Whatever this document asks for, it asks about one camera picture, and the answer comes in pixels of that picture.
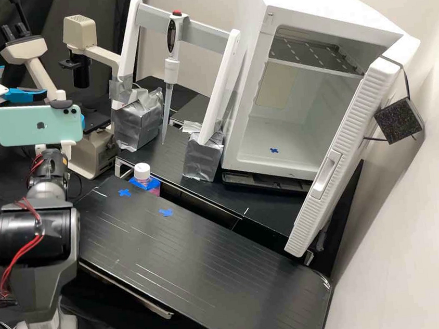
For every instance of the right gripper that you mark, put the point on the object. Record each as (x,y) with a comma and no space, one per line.
(39,147)

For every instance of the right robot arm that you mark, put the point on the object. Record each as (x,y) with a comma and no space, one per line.
(35,278)

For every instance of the cream microscope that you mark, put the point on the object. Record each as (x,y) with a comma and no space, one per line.
(92,146)

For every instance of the white pipette stand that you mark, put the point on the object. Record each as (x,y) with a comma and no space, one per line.
(136,114)

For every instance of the blue bottle holder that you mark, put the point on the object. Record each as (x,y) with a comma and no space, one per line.
(137,182)

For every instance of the small bottle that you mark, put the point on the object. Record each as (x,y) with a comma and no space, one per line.
(142,171)

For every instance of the pipette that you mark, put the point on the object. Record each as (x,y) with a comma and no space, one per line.
(172,32)

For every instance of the white incubator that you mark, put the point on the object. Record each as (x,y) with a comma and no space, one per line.
(305,6)

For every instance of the incubator door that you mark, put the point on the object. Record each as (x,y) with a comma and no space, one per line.
(343,147)

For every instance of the right wrist camera phone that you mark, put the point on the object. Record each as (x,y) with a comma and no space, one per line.
(34,123)

